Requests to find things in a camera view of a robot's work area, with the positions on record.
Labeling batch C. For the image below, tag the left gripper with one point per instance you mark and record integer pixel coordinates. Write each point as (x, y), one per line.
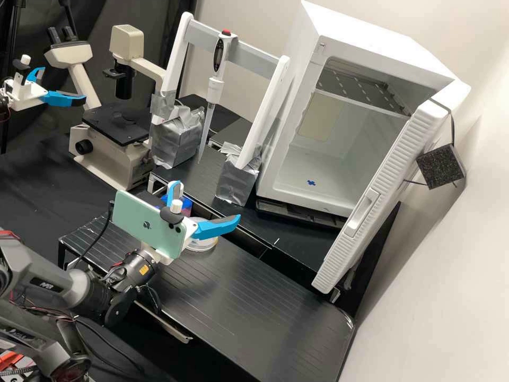
(26, 95)

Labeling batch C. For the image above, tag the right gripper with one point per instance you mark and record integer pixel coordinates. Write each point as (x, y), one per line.
(165, 256)

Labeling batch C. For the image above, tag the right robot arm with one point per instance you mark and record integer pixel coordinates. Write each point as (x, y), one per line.
(47, 284)

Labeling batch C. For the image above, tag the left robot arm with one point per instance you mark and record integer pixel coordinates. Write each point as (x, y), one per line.
(3, 104)

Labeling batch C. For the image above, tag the petri dish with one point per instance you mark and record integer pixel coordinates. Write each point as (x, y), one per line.
(204, 245)

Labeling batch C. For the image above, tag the white incubator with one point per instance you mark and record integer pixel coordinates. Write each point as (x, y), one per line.
(318, 167)

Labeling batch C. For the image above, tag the incubator door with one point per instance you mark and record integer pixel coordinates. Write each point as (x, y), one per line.
(381, 191)

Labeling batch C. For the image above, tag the left phone holder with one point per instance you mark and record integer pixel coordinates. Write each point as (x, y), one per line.
(22, 65)

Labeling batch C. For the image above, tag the cream microscope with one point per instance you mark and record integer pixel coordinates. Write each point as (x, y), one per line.
(107, 153)

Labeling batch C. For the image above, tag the white pipette stand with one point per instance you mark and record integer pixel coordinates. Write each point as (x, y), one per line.
(175, 67)

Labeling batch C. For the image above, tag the pipette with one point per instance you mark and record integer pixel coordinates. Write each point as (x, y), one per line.
(218, 59)

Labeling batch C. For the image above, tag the right wrist camera phone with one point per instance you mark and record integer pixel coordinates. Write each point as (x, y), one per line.
(143, 221)

